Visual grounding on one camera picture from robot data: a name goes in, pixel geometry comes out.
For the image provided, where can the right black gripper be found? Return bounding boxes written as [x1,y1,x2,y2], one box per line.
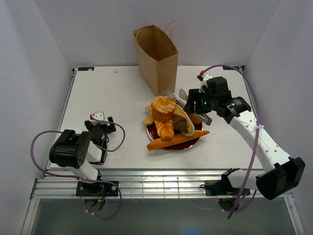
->
[182,89,218,115]

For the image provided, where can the metal kitchen tongs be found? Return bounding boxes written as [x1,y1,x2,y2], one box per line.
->
[167,89,212,126]

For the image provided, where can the white iced long eclair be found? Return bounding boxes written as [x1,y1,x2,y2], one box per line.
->
[173,105,195,137]

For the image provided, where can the chocolate croissant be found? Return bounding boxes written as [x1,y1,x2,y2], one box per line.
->
[173,114,188,133]

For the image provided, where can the large sugared muffin bread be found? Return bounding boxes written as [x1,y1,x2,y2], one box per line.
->
[151,96,176,122]

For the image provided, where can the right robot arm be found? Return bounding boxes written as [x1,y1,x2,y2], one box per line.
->
[184,74,305,200]

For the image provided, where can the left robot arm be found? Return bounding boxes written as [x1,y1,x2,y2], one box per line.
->
[49,117,116,196]

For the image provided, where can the brown paper bag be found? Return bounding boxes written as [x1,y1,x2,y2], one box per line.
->
[133,24,179,96]

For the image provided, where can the pale crescent bread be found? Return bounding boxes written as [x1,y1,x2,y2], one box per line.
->
[142,106,155,125]

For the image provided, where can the long baguette bread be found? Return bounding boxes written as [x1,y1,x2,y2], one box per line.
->
[147,130,210,150]

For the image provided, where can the oval orange bun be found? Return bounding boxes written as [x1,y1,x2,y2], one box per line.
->
[188,114,202,124]

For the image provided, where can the right blue corner sticker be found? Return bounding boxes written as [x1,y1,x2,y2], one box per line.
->
[223,66,241,70]

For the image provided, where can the blue corner sticker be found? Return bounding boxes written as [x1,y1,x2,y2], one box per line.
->
[77,67,94,71]
[223,66,241,70]

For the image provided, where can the small golden croissant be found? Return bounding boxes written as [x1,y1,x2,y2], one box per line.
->
[155,119,175,141]

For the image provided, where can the dark red round plate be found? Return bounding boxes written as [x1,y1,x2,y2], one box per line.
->
[147,120,210,150]

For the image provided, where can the left blue corner sticker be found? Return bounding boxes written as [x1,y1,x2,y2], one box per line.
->
[77,67,94,71]

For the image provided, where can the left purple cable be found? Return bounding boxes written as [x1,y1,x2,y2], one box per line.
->
[30,116,126,219]

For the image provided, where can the purple cable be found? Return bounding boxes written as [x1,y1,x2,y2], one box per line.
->
[30,116,126,219]
[202,64,261,219]

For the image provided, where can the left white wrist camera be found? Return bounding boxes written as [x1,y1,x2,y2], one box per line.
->
[90,111,105,122]

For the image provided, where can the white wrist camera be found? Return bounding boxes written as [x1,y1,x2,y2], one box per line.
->
[90,111,105,122]
[197,71,213,93]

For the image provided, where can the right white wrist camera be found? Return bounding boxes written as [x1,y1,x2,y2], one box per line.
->
[197,71,213,93]

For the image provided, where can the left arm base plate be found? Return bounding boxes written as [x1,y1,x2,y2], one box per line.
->
[75,182,118,197]

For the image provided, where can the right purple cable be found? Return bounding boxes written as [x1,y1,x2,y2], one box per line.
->
[202,64,261,219]

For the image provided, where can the aluminium rail frame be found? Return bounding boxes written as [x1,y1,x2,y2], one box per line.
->
[30,168,294,200]

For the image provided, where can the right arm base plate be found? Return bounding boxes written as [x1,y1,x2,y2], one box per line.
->
[200,180,240,197]

